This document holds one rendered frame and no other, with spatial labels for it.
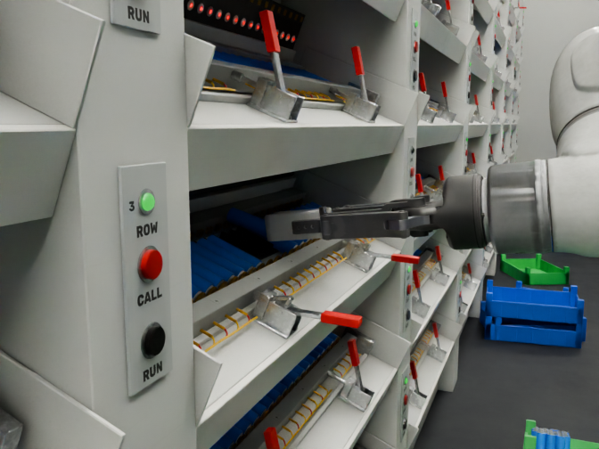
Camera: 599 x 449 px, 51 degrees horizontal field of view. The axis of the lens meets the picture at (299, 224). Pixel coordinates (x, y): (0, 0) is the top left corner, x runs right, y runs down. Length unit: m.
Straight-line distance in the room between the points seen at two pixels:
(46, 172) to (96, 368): 0.10
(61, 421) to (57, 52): 0.18
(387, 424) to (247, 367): 0.59
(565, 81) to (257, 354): 0.43
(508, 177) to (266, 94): 0.24
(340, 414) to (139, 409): 0.51
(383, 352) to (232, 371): 0.55
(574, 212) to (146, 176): 0.39
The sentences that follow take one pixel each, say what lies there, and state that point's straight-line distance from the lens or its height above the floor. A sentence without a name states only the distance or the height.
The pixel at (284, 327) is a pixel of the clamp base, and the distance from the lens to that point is 0.56.
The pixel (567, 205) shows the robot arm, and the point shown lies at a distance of 0.60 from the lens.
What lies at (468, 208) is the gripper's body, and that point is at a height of 0.64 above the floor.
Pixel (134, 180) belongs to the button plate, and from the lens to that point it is 0.33.
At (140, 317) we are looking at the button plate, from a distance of 0.35.
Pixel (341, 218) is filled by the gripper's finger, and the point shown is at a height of 0.62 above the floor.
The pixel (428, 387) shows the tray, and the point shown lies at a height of 0.15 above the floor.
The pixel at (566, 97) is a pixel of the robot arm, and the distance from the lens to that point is 0.70.
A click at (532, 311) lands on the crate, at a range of 2.19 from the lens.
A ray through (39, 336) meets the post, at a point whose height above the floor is 0.61.
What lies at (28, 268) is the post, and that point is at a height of 0.65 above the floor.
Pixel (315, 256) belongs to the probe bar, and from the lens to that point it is 0.72.
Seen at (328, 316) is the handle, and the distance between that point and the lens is 0.55.
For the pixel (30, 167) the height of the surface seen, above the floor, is 0.70.
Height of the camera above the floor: 0.72
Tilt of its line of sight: 9 degrees down
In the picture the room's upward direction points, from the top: straight up
